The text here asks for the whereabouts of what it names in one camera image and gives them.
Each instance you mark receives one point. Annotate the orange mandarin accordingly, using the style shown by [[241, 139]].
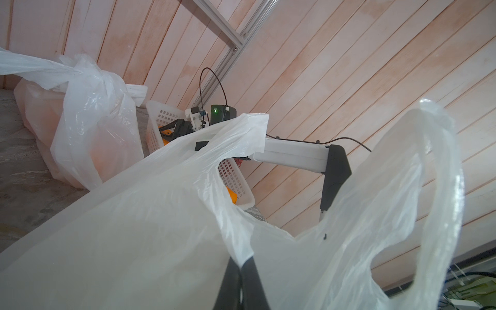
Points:
[[233, 195], [166, 136]]

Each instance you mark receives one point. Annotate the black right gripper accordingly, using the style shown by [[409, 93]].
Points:
[[217, 114]]

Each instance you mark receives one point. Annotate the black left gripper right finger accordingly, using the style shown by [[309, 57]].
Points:
[[254, 297]]

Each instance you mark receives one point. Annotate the white printed plastic bag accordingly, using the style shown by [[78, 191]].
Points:
[[83, 115]]

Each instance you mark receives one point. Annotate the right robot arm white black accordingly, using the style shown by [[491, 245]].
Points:
[[168, 123]]

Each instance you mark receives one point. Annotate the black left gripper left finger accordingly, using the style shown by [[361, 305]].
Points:
[[230, 293]]

